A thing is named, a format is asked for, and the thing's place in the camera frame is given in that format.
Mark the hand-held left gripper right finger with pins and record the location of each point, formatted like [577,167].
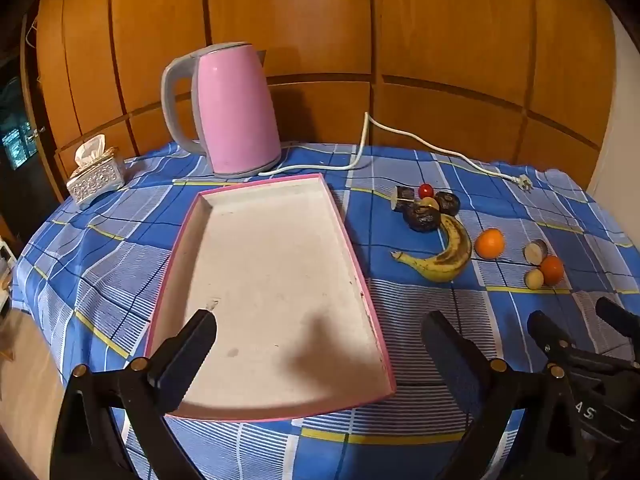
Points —
[450,355]

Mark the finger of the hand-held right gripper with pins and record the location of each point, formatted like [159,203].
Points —
[617,316]
[550,335]

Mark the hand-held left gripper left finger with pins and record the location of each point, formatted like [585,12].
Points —
[185,355]

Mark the small yellow round fruit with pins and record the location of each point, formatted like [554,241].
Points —
[533,279]
[430,203]

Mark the orange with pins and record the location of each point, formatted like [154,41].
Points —
[552,270]
[490,243]

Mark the dark sugarcane piece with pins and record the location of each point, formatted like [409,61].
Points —
[404,195]
[535,252]

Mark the spotted yellow banana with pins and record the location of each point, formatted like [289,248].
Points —
[445,265]

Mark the pink white tray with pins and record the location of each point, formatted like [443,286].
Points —
[270,270]

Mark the dark round fruit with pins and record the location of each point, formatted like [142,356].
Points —
[422,219]
[448,202]

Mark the red cherry tomato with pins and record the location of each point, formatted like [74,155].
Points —
[425,190]

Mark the blue plaid tablecloth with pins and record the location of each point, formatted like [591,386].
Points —
[425,310]

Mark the silver tissue box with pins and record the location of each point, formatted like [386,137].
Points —
[95,180]

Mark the pink electric kettle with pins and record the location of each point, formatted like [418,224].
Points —
[235,110]

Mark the wooden wardrobe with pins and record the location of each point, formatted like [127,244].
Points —
[320,20]

